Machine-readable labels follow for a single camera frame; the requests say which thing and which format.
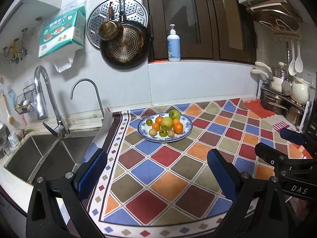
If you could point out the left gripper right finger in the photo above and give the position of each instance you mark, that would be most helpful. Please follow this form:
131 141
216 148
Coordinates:
258 208

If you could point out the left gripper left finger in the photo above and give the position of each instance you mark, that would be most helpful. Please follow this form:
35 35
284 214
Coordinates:
44 218

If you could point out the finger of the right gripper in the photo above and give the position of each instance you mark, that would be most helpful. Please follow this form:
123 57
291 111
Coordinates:
292 136
270 155

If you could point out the yellow green pear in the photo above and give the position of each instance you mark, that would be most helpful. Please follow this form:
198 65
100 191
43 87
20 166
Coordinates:
167 123

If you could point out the green apple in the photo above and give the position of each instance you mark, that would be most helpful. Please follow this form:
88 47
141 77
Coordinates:
174 114

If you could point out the small orange tangerine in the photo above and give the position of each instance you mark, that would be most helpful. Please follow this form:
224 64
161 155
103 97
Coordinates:
156 126

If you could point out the orange tangerine with stem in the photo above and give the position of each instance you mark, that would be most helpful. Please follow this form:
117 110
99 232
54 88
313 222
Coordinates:
158 120

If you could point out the green persimmon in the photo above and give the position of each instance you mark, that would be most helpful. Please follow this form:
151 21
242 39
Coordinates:
163 133
149 122

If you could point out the large orange tangerine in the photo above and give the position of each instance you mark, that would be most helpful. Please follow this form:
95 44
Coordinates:
176 121

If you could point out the white ceramic jug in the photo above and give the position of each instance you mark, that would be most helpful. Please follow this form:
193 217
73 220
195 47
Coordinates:
300 90

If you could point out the red striped mat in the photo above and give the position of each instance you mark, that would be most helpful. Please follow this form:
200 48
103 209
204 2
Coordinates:
278 122

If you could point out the steel spatula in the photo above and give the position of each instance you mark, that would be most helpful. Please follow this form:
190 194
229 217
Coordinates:
286 86

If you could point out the stainless steel sink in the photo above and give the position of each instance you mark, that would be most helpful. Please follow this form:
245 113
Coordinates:
49 157

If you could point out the white ladle spoon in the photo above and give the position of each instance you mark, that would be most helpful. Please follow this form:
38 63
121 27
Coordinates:
291 66

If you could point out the white rice spoon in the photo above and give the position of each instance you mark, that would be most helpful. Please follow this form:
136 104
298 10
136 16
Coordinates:
299 66

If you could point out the colourful diamond pattern table mat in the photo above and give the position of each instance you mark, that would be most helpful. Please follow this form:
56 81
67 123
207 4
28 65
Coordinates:
150 189

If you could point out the blue white porcelain plate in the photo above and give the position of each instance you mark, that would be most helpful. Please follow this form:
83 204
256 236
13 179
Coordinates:
143 129

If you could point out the white blue pump bottle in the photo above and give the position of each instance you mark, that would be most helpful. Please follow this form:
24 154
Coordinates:
173 45

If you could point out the copper strainer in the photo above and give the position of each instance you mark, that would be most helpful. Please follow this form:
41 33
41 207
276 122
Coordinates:
127 47

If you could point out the black frying pan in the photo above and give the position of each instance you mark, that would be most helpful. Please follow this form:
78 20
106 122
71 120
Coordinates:
146 38

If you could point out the teal paper towel box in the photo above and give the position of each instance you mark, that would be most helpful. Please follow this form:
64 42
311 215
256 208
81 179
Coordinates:
65 31

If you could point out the small copper saucepan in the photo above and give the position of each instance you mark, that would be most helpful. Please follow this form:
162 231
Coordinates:
110 30

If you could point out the round steel steamer tray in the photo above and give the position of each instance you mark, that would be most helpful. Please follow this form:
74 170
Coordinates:
134 11

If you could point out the white handled pot stack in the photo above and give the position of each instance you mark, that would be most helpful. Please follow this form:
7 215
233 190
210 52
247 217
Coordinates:
275 76

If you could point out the wire sponge basket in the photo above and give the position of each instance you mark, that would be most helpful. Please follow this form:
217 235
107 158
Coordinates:
25 103

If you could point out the dark wooden window frame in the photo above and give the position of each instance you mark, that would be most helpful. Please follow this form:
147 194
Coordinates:
219 30

